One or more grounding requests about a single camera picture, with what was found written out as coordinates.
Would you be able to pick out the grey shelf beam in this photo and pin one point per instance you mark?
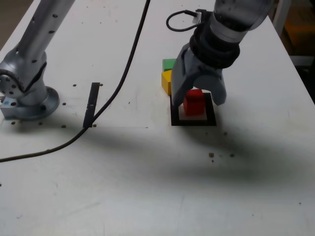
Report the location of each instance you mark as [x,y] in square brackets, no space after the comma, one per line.
[305,60]

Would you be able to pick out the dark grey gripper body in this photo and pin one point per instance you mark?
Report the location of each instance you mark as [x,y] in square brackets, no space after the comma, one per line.
[190,59]

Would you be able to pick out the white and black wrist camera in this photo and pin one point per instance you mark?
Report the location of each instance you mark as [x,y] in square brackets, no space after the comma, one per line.
[199,17]

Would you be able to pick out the black tape square outline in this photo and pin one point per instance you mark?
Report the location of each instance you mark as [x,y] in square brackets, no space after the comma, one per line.
[211,115]

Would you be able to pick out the white metal frame post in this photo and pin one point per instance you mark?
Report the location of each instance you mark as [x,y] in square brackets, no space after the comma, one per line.
[283,12]

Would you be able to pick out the red cube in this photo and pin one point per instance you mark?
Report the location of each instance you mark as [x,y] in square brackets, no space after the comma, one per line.
[194,104]

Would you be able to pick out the green cube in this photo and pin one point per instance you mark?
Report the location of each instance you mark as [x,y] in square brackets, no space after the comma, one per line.
[168,65]

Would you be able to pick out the black tape strip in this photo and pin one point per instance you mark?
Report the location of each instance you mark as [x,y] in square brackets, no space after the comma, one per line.
[93,98]

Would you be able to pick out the yellow cube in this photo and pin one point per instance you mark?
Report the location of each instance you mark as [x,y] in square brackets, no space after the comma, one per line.
[166,82]

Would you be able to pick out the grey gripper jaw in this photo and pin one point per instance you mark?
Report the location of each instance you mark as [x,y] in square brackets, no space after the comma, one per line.
[216,83]
[178,83]

